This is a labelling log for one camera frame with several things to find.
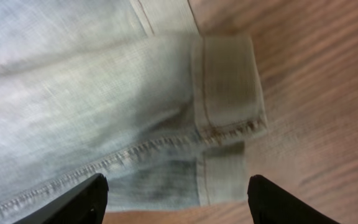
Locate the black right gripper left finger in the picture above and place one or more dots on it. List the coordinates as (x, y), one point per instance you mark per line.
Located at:
(83, 204)

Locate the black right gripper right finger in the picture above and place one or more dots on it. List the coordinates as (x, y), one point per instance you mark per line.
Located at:
(270, 204)

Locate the light blue denim shorts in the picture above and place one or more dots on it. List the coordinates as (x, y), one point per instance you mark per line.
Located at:
(128, 89)

